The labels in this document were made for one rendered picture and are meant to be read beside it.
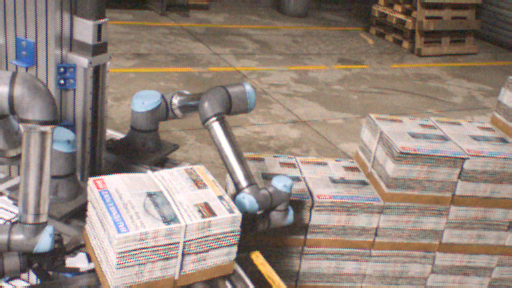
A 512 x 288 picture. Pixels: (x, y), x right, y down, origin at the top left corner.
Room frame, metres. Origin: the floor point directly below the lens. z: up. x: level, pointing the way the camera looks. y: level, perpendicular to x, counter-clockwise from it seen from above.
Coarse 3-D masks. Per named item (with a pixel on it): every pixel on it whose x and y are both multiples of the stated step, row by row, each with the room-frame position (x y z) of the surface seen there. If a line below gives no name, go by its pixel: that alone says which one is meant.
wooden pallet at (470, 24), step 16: (416, 0) 8.12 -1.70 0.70; (432, 0) 8.10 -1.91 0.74; (448, 0) 8.30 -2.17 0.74; (464, 0) 8.50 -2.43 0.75; (480, 0) 8.71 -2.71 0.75; (416, 16) 8.06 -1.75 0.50; (448, 16) 8.41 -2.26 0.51; (464, 16) 8.65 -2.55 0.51; (416, 32) 7.99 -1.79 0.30; (448, 32) 8.37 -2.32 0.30; (416, 48) 7.94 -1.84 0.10; (432, 48) 7.99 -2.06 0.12; (448, 48) 8.18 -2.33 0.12; (464, 48) 8.39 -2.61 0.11
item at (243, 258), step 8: (240, 248) 1.59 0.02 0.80; (248, 248) 1.60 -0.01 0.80; (240, 256) 1.56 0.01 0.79; (248, 256) 1.58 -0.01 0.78; (240, 264) 1.57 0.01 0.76; (248, 264) 1.58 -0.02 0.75; (96, 272) 1.36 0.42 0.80; (248, 272) 1.59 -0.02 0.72; (56, 280) 1.30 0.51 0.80; (64, 280) 1.30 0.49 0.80; (72, 280) 1.31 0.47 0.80; (80, 280) 1.31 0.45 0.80; (88, 280) 1.32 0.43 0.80; (96, 280) 1.32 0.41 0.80; (208, 280) 1.51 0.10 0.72
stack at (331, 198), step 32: (256, 160) 2.20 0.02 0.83; (288, 160) 2.25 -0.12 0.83; (320, 160) 2.31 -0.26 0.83; (352, 160) 2.37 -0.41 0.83; (320, 192) 2.02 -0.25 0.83; (352, 192) 2.06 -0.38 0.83; (320, 224) 1.96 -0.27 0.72; (352, 224) 2.00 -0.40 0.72; (384, 224) 2.03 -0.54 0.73; (416, 224) 2.07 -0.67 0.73; (448, 224) 2.10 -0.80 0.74; (480, 224) 2.13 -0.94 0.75; (288, 256) 1.94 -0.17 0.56; (320, 256) 1.97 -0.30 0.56; (352, 256) 2.00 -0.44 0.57; (384, 256) 2.03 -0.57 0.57; (416, 256) 2.06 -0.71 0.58; (448, 256) 2.10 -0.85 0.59; (480, 256) 2.14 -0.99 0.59
